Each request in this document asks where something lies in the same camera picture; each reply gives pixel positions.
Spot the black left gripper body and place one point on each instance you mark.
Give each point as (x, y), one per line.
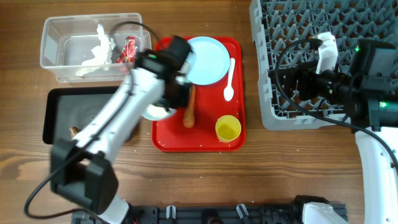
(178, 98)

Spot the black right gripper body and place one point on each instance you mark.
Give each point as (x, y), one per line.
(328, 85)

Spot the blue bowl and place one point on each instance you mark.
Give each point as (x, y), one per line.
(157, 113)

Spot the yellow cup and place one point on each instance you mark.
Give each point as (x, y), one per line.
(228, 128)

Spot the brown food scrap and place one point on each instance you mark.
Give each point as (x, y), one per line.
(74, 131)

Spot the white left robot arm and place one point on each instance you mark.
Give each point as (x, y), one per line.
(81, 168)

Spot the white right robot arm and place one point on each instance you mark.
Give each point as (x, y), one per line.
(367, 94)

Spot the grey dishwasher rack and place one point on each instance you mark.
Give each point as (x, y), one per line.
(277, 23)

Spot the clear plastic waste bin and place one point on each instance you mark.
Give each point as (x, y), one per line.
(67, 42)

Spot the black waste tray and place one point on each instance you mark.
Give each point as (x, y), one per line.
(72, 107)

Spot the red snack wrapper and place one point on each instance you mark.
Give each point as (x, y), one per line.
(128, 53)

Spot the light blue plate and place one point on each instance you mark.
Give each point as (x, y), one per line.
(209, 61)

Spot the orange carrot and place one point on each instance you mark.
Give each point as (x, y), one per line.
(189, 117)

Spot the white crumpled tissue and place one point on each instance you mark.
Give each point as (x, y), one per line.
(102, 53)

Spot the white plastic spoon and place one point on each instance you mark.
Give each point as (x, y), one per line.
(228, 90)

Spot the red serving tray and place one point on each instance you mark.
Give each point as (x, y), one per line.
(170, 135)

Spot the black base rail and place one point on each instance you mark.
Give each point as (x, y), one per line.
(193, 215)

